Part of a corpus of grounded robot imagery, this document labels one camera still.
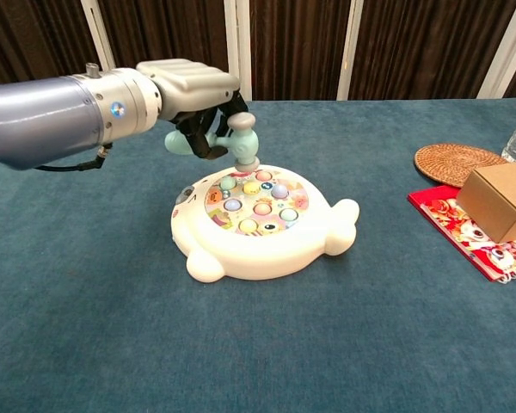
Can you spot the brown cardboard box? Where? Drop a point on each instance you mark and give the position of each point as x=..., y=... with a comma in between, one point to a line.
x=499, y=202

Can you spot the blue velvet table cloth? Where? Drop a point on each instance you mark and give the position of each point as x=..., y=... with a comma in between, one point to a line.
x=258, y=322

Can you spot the white whack-a-mole toy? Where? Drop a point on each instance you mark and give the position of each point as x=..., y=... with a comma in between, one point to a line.
x=262, y=241

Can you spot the round woven rattan coaster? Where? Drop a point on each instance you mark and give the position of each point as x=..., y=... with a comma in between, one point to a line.
x=453, y=163

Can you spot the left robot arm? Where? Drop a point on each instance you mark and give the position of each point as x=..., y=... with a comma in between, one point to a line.
x=47, y=116

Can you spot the red cartoon spiral notebook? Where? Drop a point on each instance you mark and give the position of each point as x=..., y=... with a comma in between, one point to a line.
x=464, y=232

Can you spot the white vertical frame post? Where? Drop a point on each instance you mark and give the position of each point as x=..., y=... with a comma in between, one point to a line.
x=237, y=49
x=99, y=34
x=349, y=49
x=505, y=49

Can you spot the brown pleated curtain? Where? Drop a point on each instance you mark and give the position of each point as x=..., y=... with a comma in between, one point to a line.
x=296, y=47

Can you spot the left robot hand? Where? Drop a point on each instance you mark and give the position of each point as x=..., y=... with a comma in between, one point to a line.
x=189, y=86

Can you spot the mint green toy hammer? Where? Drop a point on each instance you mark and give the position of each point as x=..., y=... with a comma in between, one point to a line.
x=243, y=144

